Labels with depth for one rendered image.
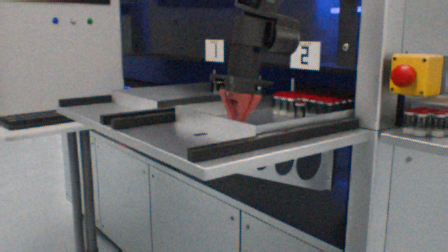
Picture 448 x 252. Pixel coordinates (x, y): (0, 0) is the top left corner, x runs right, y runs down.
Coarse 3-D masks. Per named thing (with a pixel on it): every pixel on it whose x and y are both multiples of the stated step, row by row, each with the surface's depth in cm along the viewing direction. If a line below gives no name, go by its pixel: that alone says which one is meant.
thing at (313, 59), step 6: (300, 42) 96; (306, 42) 95; (312, 42) 94; (318, 42) 92; (300, 48) 97; (312, 48) 94; (318, 48) 92; (294, 54) 98; (300, 54) 97; (312, 54) 94; (318, 54) 93; (294, 60) 98; (300, 60) 97; (306, 60) 96; (312, 60) 94; (318, 60) 93; (294, 66) 99; (300, 66) 97; (306, 66) 96; (312, 66) 94; (318, 66) 93
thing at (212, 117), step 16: (272, 96) 109; (176, 112) 93; (192, 112) 88; (208, 112) 98; (224, 112) 101; (256, 112) 104; (272, 112) 104; (336, 112) 85; (352, 112) 88; (208, 128) 84; (224, 128) 80; (240, 128) 76; (256, 128) 73; (272, 128) 75; (288, 128) 78
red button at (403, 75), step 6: (396, 66) 75; (402, 66) 74; (408, 66) 74; (396, 72) 75; (402, 72) 74; (408, 72) 74; (414, 72) 74; (396, 78) 75; (402, 78) 74; (408, 78) 74; (414, 78) 74; (396, 84) 76; (402, 84) 75; (408, 84) 75
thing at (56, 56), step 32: (0, 0) 129; (32, 0) 135; (64, 0) 141; (96, 0) 148; (0, 32) 130; (32, 32) 137; (64, 32) 143; (96, 32) 151; (0, 64) 132; (32, 64) 138; (64, 64) 145; (96, 64) 153; (0, 96) 133; (32, 96) 140; (64, 96) 147
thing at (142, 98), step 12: (180, 84) 132; (192, 84) 135; (204, 84) 138; (120, 96) 115; (132, 96) 109; (144, 96) 126; (156, 96) 128; (168, 96) 130; (180, 96) 130; (192, 96) 130; (204, 96) 107; (216, 96) 109; (144, 108) 105
